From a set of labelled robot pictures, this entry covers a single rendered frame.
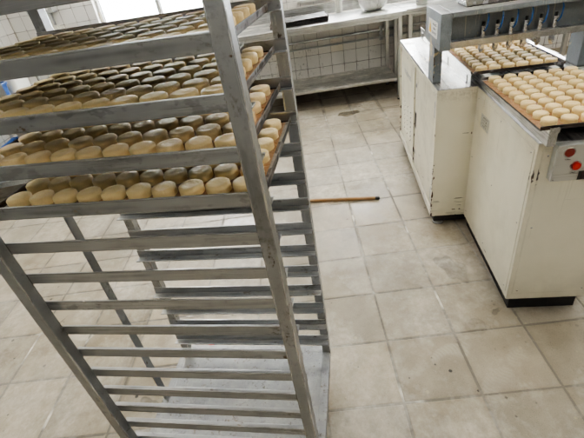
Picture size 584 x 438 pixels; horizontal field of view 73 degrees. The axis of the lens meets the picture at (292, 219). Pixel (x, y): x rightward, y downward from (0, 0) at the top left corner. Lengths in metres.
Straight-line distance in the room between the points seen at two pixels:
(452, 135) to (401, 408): 1.36
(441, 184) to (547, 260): 0.74
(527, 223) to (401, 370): 0.77
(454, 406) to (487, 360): 0.27
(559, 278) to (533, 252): 0.20
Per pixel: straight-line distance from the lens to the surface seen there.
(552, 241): 1.90
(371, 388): 1.78
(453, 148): 2.32
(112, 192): 0.89
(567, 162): 1.67
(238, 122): 0.63
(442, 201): 2.47
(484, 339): 1.99
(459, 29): 2.22
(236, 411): 1.29
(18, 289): 1.12
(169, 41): 0.67
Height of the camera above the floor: 1.50
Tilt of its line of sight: 33 degrees down
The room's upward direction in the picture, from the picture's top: 10 degrees counter-clockwise
